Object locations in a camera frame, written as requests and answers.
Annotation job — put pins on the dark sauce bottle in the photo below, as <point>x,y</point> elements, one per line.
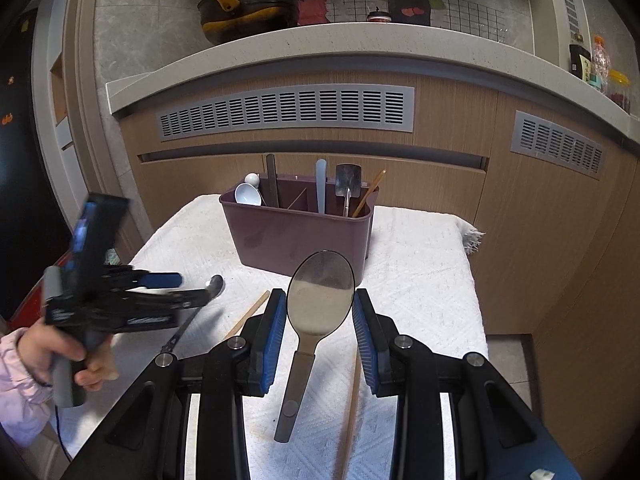
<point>580,60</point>

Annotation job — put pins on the long grey vent grille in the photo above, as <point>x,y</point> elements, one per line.
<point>300,110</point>

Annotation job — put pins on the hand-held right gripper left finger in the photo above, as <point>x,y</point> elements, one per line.
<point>275,340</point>

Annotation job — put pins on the dark door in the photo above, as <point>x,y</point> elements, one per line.
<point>20,160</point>

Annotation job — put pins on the white stone countertop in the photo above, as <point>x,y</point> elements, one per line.
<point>350,42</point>

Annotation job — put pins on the wooden chopstick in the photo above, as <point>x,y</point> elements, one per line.
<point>250,312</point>
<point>352,410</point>
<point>370,192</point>

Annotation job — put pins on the purple plastic utensil holder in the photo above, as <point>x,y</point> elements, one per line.
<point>280,240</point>

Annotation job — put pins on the translucent white plastic spoon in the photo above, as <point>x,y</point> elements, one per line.
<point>320,185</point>

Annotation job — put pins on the dark chopstick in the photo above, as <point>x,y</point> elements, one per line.
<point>271,180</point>

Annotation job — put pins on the small metal spoon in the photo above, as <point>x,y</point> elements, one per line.
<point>216,285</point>

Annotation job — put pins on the white wall vent grille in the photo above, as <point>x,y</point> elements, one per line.
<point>570,17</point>

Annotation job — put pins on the clear bottle with orange cap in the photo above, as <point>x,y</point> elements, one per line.
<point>600,65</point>

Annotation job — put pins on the large metal rice spoon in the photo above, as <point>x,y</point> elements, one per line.
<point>320,295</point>

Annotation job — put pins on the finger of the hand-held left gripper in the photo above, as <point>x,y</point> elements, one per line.
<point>160,280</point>
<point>190,299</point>

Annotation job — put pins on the person's left forearm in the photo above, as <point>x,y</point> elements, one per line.
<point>20,400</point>

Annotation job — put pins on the jar with yellow lid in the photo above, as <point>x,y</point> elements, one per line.
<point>619,91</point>

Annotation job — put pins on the wooden kitchen cabinet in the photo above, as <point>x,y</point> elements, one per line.
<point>450,135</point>

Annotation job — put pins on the person's left hand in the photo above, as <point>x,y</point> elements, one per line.
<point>35,345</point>

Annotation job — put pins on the small white paper scrap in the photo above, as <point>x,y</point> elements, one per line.
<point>542,475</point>

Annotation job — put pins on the short grey vent grille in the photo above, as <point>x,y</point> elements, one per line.
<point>557,145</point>

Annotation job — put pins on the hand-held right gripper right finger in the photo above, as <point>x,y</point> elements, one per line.
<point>362,345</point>

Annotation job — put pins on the metal shovel spoon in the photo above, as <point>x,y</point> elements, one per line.
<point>345,177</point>

